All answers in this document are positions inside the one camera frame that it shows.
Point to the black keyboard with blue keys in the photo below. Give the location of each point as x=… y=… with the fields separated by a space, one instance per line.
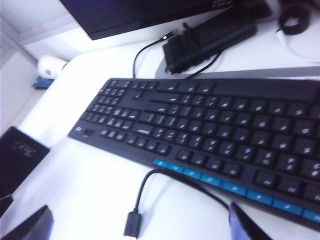
x=200 y=120

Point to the black computer monitor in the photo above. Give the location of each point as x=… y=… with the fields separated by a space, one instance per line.
x=125 y=15

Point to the white paper cup blue logo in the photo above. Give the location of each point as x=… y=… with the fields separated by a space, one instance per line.
x=51 y=65

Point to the white desk riser board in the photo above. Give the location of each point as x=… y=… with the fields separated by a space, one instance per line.
x=87 y=187

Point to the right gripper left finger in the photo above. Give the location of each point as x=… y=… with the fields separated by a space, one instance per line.
x=32 y=225

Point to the small blue flat object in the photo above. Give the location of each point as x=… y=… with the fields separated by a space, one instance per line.
x=43 y=83

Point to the silver monitor stand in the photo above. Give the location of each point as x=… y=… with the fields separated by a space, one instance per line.
x=250 y=73

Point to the black portable hard drive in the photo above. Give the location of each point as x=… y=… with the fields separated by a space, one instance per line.
x=17 y=155

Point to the black adapter block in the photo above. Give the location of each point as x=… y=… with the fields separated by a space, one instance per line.
x=200 y=45

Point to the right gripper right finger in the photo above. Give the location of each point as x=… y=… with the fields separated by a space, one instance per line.
x=245 y=225

